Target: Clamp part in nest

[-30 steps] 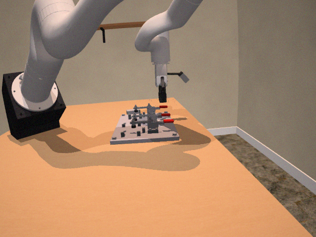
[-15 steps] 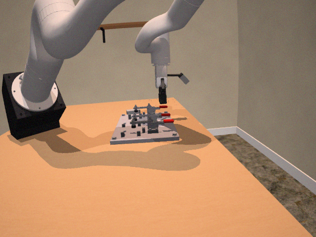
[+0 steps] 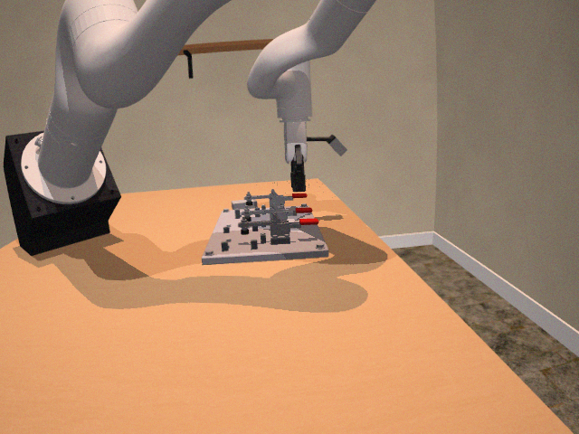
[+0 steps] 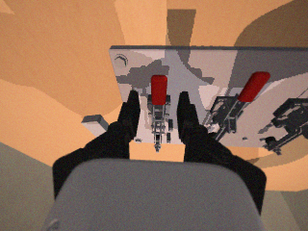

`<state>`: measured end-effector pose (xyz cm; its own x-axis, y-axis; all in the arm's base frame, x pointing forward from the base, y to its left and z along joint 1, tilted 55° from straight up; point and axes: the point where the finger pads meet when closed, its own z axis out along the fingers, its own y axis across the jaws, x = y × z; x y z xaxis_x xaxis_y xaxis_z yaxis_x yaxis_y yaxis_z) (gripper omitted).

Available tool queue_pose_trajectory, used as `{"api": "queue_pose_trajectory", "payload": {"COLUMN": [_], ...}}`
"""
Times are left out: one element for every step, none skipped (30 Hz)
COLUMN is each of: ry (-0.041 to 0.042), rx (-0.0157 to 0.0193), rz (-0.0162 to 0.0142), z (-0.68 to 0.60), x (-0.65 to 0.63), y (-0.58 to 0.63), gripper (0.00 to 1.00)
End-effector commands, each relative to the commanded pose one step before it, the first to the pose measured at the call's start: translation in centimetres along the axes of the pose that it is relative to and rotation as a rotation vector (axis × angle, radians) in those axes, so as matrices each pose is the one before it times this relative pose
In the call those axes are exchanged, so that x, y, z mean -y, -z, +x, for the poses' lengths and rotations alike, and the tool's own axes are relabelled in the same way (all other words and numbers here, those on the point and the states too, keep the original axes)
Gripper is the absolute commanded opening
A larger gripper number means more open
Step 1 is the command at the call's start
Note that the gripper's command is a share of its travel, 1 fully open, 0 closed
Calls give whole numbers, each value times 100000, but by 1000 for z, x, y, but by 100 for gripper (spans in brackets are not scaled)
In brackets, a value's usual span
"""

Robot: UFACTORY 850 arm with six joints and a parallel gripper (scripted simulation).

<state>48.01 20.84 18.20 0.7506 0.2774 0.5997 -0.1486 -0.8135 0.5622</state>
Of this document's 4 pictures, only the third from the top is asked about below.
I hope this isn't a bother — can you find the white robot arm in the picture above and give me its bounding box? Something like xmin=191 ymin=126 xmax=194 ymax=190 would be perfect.
xmin=21 ymin=0 xmax=376 ymax=204

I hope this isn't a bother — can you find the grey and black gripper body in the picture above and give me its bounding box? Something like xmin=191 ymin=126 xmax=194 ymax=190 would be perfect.
xmin=280 ymin=119 xmax=310 ymax=164

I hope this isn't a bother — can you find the black toggle clamp with red handle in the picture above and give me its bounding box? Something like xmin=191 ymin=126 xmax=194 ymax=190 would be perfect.
xmin=242 ymin=203 xmax=312 ymax=222

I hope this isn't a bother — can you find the grey toggle clamp with red handle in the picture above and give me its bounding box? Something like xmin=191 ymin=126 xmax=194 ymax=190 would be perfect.
xmin=238 ymin=213 xmax=319 ymax=245

